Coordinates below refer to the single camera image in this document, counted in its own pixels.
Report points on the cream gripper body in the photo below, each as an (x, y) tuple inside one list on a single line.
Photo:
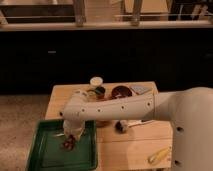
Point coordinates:
[(71, 138)]

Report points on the dark red grape bunch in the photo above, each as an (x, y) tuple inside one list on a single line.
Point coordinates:
[(68, 145)]

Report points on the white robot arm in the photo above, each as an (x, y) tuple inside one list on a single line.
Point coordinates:
[(189, 111)]

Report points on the silver fork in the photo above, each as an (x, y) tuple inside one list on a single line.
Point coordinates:
[(58, 135)]

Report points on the orange bowl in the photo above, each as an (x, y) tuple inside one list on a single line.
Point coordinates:
[(102, 123)]

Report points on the green plastic tray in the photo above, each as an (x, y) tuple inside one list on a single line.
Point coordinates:
[(48, 154)]

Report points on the dark green mug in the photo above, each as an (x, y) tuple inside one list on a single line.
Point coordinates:
[(98, 92)]

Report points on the wooden table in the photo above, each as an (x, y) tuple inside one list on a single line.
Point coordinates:
[(120, 152)]

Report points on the white lidded cup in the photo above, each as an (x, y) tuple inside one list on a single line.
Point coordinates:
[(96, 81)]

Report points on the dark maroon bowl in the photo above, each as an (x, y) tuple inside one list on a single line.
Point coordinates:
[(121, 92)]

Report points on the grey blue cloth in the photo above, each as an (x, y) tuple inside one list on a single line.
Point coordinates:
[(139, 90)]

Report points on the yellow banana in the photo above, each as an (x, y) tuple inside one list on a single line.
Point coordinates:
[(159, 156)]

